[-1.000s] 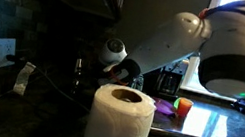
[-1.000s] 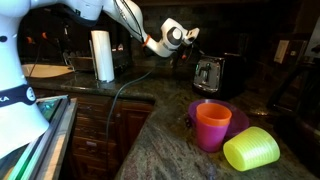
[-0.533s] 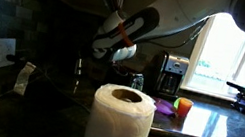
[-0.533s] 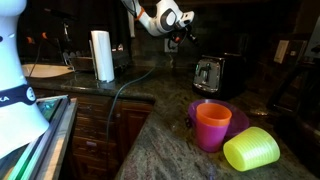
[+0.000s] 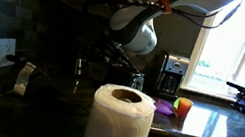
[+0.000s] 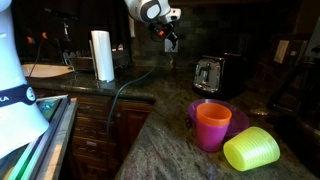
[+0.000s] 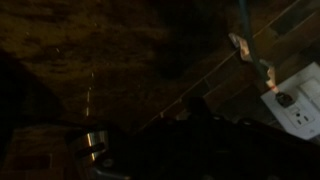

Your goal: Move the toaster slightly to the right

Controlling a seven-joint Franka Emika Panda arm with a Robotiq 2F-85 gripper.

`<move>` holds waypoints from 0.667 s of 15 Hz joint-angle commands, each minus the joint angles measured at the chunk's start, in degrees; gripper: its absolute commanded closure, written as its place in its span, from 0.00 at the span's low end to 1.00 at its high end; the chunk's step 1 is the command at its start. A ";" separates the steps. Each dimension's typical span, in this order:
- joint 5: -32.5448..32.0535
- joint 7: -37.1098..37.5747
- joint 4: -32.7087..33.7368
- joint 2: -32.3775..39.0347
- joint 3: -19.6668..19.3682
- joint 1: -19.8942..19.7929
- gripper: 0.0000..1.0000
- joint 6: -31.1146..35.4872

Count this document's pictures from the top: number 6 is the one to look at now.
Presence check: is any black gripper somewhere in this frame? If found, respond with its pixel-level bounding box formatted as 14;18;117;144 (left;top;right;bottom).
148;20;180;48

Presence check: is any black and chrome toaster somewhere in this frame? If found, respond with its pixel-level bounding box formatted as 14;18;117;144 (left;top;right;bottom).
192;52;249;101

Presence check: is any white hanging cloth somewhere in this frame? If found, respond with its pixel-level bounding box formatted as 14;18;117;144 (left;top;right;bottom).
128;15;136;39

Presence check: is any black countertop appliance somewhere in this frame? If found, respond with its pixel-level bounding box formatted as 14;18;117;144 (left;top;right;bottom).
111;33;132;72

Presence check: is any white paper towel roll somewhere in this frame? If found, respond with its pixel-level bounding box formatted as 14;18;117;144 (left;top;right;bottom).
90;30;116;83

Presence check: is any metal paper towel holder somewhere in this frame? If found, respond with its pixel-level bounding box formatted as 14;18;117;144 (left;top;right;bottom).
88;39;116;85

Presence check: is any orange plastic cup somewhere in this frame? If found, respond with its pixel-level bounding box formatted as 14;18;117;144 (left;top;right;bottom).
195;102;233;128

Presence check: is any dark dish rack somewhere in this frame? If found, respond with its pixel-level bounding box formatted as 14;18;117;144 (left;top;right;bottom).
62;49;97;73

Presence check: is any magenta plastic cup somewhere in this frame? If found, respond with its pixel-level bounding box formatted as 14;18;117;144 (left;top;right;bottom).
195;118;230;153

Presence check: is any purple plastic bowl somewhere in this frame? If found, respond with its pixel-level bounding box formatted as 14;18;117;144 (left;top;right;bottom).
187;98;251;138

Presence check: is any dark wooden base cabinet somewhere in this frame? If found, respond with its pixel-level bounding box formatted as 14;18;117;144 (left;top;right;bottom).
31;87;155;180

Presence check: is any white kitchen sink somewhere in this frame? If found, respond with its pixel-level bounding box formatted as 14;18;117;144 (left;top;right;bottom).
21;63;75;80

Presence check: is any yellow-green ribbed plastic cup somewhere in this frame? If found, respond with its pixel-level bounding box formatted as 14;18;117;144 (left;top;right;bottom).
222;126;281;172

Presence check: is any black tripod with orange clamps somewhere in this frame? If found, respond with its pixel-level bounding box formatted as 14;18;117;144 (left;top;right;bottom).
24;30;49;78

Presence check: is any white wall power outlet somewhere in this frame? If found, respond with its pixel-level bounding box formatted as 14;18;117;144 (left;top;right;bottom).
164;38;179;54

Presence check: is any grey power cable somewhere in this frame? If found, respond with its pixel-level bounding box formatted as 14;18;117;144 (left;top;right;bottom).
105;63;158;141

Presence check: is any white wall switch plate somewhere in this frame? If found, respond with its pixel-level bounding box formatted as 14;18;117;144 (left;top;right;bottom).
272;39;290;65

